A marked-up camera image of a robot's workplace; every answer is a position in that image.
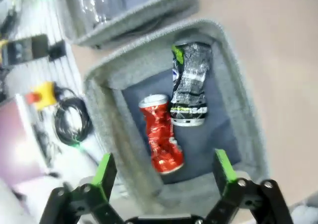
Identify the crushed black drink can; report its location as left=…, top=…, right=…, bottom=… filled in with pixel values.
left=169, top=42, right=214, bottom=128

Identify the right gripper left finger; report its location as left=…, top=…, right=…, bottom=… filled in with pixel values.
left=39, top=152, right=125, bottom=224

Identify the coiled black cable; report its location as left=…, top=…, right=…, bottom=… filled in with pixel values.
left=53, top=86, right=94, bottom=147

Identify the grey basket labelled Plastic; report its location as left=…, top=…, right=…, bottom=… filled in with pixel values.
left=55, top=0, right=200, bottom=49

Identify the crushed red soda can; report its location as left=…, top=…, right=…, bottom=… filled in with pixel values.
left=138, top=93, right=185, bottom=176

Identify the empty clear plastic bottle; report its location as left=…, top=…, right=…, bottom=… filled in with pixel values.
left=74, top=0, right=159, bottom=30

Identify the yellow emergency stop button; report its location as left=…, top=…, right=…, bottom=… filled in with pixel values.
left=24, top=81, right=59, bottom=111

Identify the black box device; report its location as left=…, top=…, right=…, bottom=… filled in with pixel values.
left=0, top=33, right=67, bottom=67

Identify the grey basket labelled Can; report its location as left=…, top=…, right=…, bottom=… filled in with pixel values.
left=82, top=18, right=271, bottom=216

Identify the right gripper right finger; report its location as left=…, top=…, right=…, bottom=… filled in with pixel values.
left=206, top=148, right=294, bottom=224

